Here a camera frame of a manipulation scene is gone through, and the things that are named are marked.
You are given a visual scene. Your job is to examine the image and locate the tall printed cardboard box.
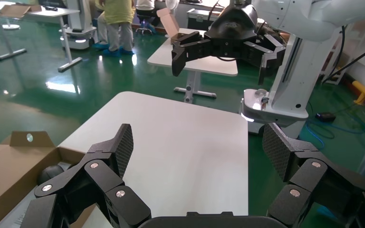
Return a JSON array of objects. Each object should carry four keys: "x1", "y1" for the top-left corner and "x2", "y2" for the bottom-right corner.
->
[{"x1": 0, "y1": 130, "x2": 87, "y2": 228}]

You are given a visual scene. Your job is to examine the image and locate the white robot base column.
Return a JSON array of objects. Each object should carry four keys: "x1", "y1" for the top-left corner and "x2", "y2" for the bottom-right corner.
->
[
  {"x1": 59, "y1": 0, "x2": 99, "y2": 51},
  {"x1": 240, "y1": 31, "x2": 342, "y2": 139}
]

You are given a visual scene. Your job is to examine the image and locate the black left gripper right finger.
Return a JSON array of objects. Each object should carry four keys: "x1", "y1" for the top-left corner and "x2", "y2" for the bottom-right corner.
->
[{"x1": 262, "y1": 123, "x2": 365, "y2": 228}]

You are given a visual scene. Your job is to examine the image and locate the white table with T-legs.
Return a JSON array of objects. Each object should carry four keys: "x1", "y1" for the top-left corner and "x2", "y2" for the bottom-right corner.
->
[{"x1": 0, "y1": 6, "x2": 84, "y2": 73}]

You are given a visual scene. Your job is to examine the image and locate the small open cardboard box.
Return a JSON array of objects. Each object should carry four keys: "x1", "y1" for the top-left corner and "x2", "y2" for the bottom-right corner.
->
[{"x1": 156, "y1": 8, "x2": 191, "y2": 43}]

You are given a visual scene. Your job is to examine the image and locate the blue floor cable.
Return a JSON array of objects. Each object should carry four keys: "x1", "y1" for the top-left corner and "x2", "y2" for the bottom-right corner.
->
[{"x1": 305, "y1": 116, "x2": 365, "y2": 150}]

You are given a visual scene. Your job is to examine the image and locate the flat open cardboard box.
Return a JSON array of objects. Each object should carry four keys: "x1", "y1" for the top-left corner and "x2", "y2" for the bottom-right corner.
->
[{"x1": 0, "y1": 3, "x2": 43, "y2": 19}]

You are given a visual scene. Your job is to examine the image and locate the seated person white shirt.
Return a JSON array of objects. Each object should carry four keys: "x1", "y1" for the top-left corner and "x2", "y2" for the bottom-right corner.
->
[{"x1": 135, "y1": 0, "x2": 158, "y2": 35}]

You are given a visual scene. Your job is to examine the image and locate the person in yellow shirt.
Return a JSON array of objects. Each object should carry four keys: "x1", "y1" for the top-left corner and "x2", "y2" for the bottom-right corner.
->
[{"x1": 93, "y1": 0, "x2": 136, "y2": 58}]

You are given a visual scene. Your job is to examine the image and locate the white rounded table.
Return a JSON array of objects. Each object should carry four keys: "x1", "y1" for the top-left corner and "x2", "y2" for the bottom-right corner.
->
[{"x1": 147, "y1": 28, "x2": 239, "y2": 105}]

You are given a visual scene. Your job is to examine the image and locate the black wired computer mouse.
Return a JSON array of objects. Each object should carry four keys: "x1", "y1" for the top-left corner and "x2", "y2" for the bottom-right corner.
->
[{"x1": 38, "y1": 164, "x2": 66, "y2": 186}]

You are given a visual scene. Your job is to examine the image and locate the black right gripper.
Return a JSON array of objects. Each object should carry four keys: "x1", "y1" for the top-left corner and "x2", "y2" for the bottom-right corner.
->
[{"x1": 171, "y1": 3, "x2": 287, "y2": 86}]

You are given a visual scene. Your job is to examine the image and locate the black metal-edged case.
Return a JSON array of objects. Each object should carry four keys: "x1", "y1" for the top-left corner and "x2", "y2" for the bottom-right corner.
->
[{"x1": 187, "y1": 8, "x2": 221, "y2": 31}]

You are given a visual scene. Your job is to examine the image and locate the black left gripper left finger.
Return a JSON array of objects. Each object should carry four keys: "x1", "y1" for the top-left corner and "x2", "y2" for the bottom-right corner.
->
[{"x1": 20, "y1": 123, "x2": 152, "y2": 228}]

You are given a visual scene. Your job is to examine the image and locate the black power adapter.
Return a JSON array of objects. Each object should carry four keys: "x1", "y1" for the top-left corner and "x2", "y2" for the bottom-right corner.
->
[{"x1": 315, "y1": 112, "x2": 337, "y2": 124}]

